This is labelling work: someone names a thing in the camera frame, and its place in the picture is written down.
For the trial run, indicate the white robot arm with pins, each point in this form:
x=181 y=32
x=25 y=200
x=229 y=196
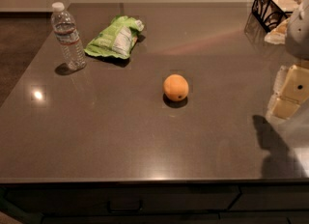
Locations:
x=297 y=34

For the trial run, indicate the black drawer handle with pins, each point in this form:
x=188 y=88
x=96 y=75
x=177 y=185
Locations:
x=124 y=206

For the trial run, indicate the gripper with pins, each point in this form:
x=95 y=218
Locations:
x=298 y=36

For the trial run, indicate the snack packets in basket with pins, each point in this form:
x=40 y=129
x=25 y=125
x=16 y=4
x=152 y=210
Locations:
x=277 y=35

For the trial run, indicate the orange fruit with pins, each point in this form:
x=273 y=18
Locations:
x=175 y=87

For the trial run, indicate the clear plastic water bottle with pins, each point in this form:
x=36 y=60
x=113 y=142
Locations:
x=66 y=33

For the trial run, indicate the dark cabinet drawer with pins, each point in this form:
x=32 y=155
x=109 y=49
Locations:
x=93 y=201

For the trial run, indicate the green chip bag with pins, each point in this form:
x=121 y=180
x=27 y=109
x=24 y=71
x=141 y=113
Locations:
x=117 y=40

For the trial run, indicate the black wire basket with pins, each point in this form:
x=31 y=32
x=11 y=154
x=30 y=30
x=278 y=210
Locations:
x=270 y=13

